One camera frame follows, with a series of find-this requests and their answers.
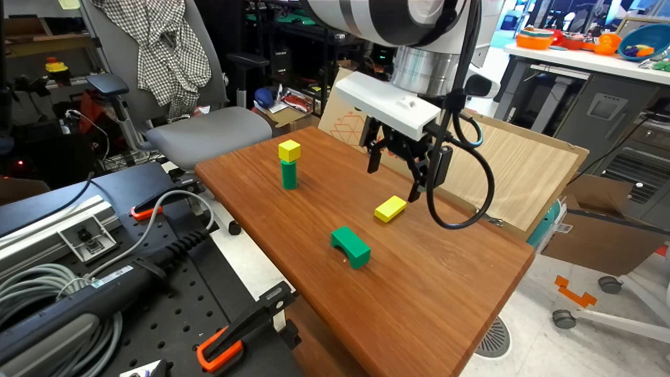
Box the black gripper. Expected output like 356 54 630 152
360 118 453 201

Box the yellow rectangular block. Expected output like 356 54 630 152
375 195 407 224

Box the green rectangular arch block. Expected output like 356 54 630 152
332 227 370 269

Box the small yellow cube block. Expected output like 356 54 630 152
279 141 302 163

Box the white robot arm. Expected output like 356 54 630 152
302 0 500 201

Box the green cylinder block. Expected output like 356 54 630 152
280 161 300 190

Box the cardboard box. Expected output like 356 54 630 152
319 70 588 236

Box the wooden table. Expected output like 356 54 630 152
197 127 532 377

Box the grey office chair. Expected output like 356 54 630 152
81 0 272 170

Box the grey cabinet desk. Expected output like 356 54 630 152
497 46 669 229

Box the patterned cloth on chair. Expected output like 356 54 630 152
94 0 211 114

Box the orange black clamp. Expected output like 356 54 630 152
130 197 175 223
196 280 296 375

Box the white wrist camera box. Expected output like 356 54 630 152
336 71 441 141

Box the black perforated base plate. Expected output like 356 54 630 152
0 163 303 377

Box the aluminium rail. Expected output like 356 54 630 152
0 195 119 263

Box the black corrugated cable conduit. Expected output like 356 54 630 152
0 227 217 365

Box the grey coiled cable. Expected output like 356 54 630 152
0 188 219 377

